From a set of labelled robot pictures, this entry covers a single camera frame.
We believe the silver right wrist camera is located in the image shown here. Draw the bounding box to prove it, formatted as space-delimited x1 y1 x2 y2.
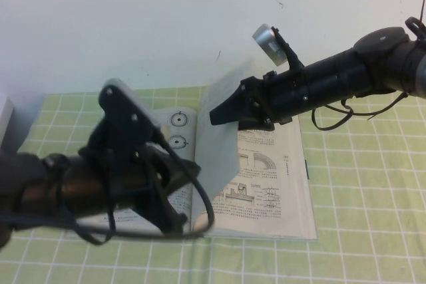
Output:
252 23 289 67

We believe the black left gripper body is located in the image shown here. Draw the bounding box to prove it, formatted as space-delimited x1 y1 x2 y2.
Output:
79 137 167 212

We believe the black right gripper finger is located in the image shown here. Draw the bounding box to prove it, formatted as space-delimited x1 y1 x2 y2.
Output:
238 118 276 132
208 84 256 126

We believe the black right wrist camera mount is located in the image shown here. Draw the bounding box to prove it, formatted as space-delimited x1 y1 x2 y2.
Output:
270 25 303 72

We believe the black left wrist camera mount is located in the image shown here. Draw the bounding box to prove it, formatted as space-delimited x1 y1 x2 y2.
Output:
97 78 161 155

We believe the black right camera cable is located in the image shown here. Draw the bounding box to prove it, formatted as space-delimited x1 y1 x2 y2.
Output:
310 92 411 131

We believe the black left camera cable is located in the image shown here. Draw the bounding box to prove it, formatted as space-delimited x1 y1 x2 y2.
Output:
71 129 216 245

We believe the black camera cable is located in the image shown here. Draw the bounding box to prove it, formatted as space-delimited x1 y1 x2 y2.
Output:
71 129 216 245
310 92 411 131

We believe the green white checked tablecloth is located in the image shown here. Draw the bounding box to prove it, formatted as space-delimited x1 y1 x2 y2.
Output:
0 79 426 284

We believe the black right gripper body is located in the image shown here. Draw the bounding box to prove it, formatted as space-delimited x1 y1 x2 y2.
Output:
238 63 309 126

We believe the hardcover technical book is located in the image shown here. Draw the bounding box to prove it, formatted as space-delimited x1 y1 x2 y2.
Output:
68 59 320 242

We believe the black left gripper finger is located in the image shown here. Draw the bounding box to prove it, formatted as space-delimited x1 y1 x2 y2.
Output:
154 149 202 196
132 192 188 237

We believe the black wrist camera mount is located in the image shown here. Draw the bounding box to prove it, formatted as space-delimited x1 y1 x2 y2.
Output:
270 25 303 72
97 78 161 155

